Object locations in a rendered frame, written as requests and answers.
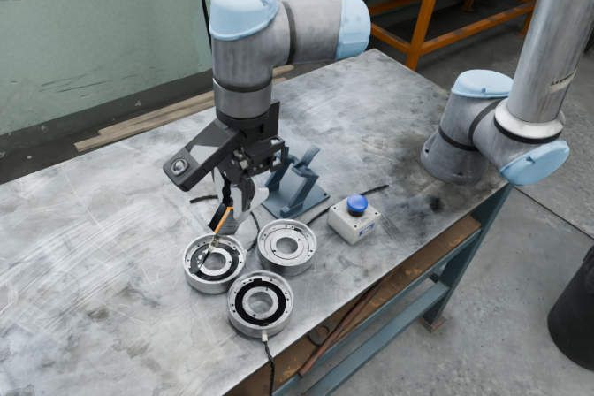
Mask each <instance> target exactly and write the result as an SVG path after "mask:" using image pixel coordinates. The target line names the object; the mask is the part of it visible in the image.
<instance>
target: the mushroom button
mask: <svg viewBox="0 0 594 396"><path fill-rule="evenodd" d="M346 204H347V206H348V208H349V209H351V210H353V211H355V212H362V211H364V210H366V209H367V208H368V205H369V203H368V201H367V199H366V198H365V197H364V196H362V195H360V194H352V195H351V196H349V197H348V199H347V202H346Z"/></svg>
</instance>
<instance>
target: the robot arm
mask: <svg viewBox="0 0 594 396"><path fill-rule="evenodd" d="M593 27H594V0H537V2H536V5H535V8H534V11H533V14H532V18H531V21H530V24H529V29H528V32H527V35H526V39H525V42H524V45H523V48H522V53H521V56H520V60H519V63H518V65H517V69H516V72H515V76H514V80H512V79H510V78H509V77H507V76H506V75H503V74H501V73H498V72H492V71H486V70H471V71H467V72H464V73H462V74H461V75H460V76H459V77H458V78H457V80H456V82H455V84H454V86H453V88H452V90H451V91H452V93H451V95H450V97H449V100H448V103H447V105H446V107H445V112H444V114H443V117H442V119H441V121H440V124H439V127H438V129H437V130H436V132H435V133H434V134H433V135H432V136H431V137H430V138H429V139H428V140H427V141H426V142H425V144H424V145H423V149H422V152H421V162H422V164H423V167H424V168H425V169H426V170H427V171H428V172H429V173H430V174H431V175H433V176H434V177H436V178H437V179H440V180H442V181H444V182H446V183H449V184H453V185H457V186H470V185H474V184H476V183H478V182H479V181H481V180H482V179H483V178H484V175H485V173H486V172H487V170H488V166H489V162H490V163H491V164H492V165H493V166H494V167H495V168H496V169H497V170H498V171H499V175H501V176H503V177H504V178H505V179H506V180H507V181H508V182H510V183H511V184H513V185H515V186H527V185H529V184H532V183H535V182H537V181H539V180H541V179H543V178H545V177H547V176H548V175H550V174H551V173H552V172H554V171H555V170H557V169H558V168H559V167H560V166H561V165H562V164H563V163H564V161H565V160H566V159H567V156H568V154H569V147H568V145H567V143H566V142H565V141H562V140H561V139H560V135H561V132H562V130H563V127H564V125H565V117H564V114H563V113H562V111H561V110H560V109H561V106H562V104H563V102H564V100H565V97H566V95H567V92H568V89H569V87H570V84H571V82H572V79H573V78H574V75H575V71H576V69H577V66H578V65H579V62H580V60H581V57H582V55H583V52H584V49H585V47H586V44H587V42H588V40H589V38H590V34H591V31H592V29H593ZM209 32H210V34H211V48H212V70H213V88H214V104H215V106H216V116H217V117H216V118H215V119H214V120H213V121H211V122H210V123H209V124H208V125H207V126H206V127H205V128H204V129H202V130H201V131H200V132H199V133H198V134H197V135H196V136H195V137H194V138H193V139H192V140H191V141H190V142H189V143H188V144H186V145H185V146H184V147H183V148H182V149H181V150H180V151H178V152H177V153H176V154H175V155H174V156H173V157H172V158H171V159H169V160H168V161H167V162H166V163H165V164H164V165H163V171H164V173H165V174H166V176H167V177H168V178H169V179H170V180H171V182H172V183H173V184H174V185H175V186H176V187H178V188H179V189H180V190H181V191H183V192H188V191H190V190H191V189H192V188H193V187H194V186H195V185H196V184H197V183H199V182H200V181H201V180H202V179H203V178H204V177H205V176H206V175H207V174H208V173H210V172H211V176H212V179H213V182H214V183H215V188H216V191H217V196H218V198H219V201H220V203H221V202H231V197H230V195H231V194H232V198H233V206H232V207H233V216H232V217H233V218H234V219H235V220H236V221H237V222H238V223H239V224H241V223H243V222H244V221H245V220H247V218H248V215H249V212H250V211H251V210H252V209H254V208H255V207H257V206H258V205H259V204H260V203H262V202H263V201H264V200H265V199H266V198H267V197H268V195H269V190H268V188H258V187H257V181H256V179H251V178H252V177H254V176H255V175H260V174H262V173H264V172H266V171H268V170H269V169H270V173H273V172H274V171H276V170H278V169H280V168H282V167H283V161H284V151H285V140H283V139H282V138H281V137H280V136H279V135H278V118H279V106H280V101H279V99H277V98H276V97H272V96H271V91H272V75H273V66H274V65H293V64H303V63H312V62H321V61H330V60H333V61H334V62H335V61H338V60H339V59H343V58H350V57H358V56H360V55H361V54H362V53H363V51H364V50H365V49H366V48H367V46H368V43H369V36H370V17H369V11H368V8H367V6H366V4H365V3H364V2H363V1H362V0H211V6H210V23H209ZM272 140H274V141H275V140H278V142H276V143H274V144H272V142H271V141H272ZM280 150H281V156H280V162H279V163H277V164H274V165H273V162H275V161H276V159H277V156H276V155H274V153H276V152H278V151H280Z"/></svg>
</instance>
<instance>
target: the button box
mask: <svg viewBox="0 0 594 396"><path fill-rule="evenodd" d="M347 199H348V197H347V198H346V199H344V200H343V201H341V202H339V203H337V204H335V205H333V206H332V207H330V210H329V215H328V219H327V224H328V225H329V226H330V227H331V228H332V229H333V230H334V231H335V232H337V233H338V234H339V235H340V236H341V237H342V238H343V239H344V240H345V241H346V242H348V243H349V244H350V245H351V246H353V244H355V243H356V242H358V241H359V240H361V239H363V238H364V237H366V236H367V235H369V234H370V233H372V232H374V231H375V230H376V229H377V225H378V222H379V219H380V216H381V214H380V213H379V212H378V211H376V210H375V209H374V208H373V207H371V206H370V205H368V208H367V209H366V210H364V211H362V212H355V211H353V210H351V209H349V208H348V206H347Z"/></svg>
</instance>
